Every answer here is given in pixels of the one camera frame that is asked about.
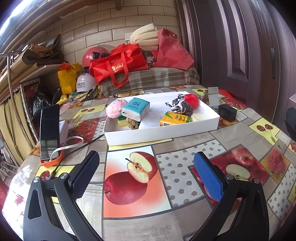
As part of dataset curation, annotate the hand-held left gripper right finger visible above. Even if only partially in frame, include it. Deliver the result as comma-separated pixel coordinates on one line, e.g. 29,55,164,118
192,152,270,241

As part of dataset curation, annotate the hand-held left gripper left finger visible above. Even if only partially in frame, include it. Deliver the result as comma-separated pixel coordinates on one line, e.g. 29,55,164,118
23,150,102,241

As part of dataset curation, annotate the white cardboard tray box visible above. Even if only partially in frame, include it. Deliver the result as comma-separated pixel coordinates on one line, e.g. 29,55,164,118
103,91,221,146

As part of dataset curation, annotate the yellow green sponge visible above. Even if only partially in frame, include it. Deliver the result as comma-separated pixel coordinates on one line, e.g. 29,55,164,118
117,116,130,128

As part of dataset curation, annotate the yellow tissue pack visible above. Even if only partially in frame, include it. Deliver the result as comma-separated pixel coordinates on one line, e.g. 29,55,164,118
160,112,191,127

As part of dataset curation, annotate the beige woven rope knot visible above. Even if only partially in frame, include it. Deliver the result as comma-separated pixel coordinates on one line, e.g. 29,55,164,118
125,116,139,131

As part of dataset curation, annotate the dark blue scrunchie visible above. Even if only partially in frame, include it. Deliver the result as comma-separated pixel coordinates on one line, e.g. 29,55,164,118
179,101,194,117

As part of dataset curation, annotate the pink round plush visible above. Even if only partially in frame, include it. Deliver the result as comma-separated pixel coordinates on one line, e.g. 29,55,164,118
106,98,127,119

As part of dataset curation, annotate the red apple plush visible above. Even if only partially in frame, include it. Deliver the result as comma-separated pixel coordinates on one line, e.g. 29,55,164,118
184,94,199,108

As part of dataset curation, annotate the black white print scrunchie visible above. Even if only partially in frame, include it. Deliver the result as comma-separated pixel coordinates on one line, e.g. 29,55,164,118
165,94,186,114

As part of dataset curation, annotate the teal tissue pack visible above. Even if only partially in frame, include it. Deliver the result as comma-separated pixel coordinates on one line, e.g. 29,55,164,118
121,97,151,121

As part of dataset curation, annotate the orange phone stand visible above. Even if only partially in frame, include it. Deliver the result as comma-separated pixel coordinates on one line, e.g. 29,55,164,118
39,148,64,168

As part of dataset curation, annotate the small white box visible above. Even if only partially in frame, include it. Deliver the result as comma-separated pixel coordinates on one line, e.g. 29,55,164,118
59,120,70,146

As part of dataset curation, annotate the black smartphone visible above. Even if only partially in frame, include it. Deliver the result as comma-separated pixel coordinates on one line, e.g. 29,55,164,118
39,104,61,161

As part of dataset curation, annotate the small black box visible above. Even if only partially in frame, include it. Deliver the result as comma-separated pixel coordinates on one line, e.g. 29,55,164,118
218,104,238,122

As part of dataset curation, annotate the flat red gift bag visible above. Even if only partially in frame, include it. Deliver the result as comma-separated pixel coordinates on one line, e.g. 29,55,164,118
218,89,246,110

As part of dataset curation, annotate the black plastic bag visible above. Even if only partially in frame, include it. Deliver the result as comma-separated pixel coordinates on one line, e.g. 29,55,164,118
32,91,59,114

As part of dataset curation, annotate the yellow curtain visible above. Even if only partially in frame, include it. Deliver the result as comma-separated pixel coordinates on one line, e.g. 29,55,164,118
0,88,40,164

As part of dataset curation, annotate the white helmet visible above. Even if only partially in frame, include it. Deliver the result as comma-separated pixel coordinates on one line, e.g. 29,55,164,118
75,72,99,95

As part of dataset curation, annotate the yellow shopping bag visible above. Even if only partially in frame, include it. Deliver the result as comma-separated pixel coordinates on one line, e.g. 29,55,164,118
58,64,83,95

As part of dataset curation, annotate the plaid cloth cover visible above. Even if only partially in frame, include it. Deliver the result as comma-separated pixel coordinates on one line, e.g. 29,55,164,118
101,67,200,97

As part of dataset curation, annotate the metal storage shelf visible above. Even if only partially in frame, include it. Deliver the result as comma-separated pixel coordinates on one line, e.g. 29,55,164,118
0,53,63,149

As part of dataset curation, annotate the bright red tote bag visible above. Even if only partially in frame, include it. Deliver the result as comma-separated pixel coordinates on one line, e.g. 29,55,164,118
89,43,149,88

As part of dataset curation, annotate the red helmet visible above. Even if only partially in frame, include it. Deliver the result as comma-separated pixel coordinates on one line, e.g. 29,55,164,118
82,45,112,69

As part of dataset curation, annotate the bent metal pole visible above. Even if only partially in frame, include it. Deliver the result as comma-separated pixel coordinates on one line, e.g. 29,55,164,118
6,51,28,140

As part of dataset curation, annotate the brown paper bag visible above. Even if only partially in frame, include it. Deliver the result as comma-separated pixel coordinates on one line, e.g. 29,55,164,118
21,33,63,66

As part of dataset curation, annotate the pink-red plastic bag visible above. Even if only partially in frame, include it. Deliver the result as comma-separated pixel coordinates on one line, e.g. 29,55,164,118
151,28,195,70

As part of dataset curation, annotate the brown metal door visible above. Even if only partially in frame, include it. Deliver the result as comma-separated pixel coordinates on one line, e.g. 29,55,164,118
176,0,296,121

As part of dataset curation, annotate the cream foam roll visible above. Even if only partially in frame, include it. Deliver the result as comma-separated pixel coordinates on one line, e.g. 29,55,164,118
129,25,160,51

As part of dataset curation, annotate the thin black cable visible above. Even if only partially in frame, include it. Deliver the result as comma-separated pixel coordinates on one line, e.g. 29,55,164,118
47,134,106,180
112,86,170,97

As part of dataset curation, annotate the white strap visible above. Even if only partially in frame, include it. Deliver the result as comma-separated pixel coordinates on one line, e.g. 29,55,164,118
52,136,84,161

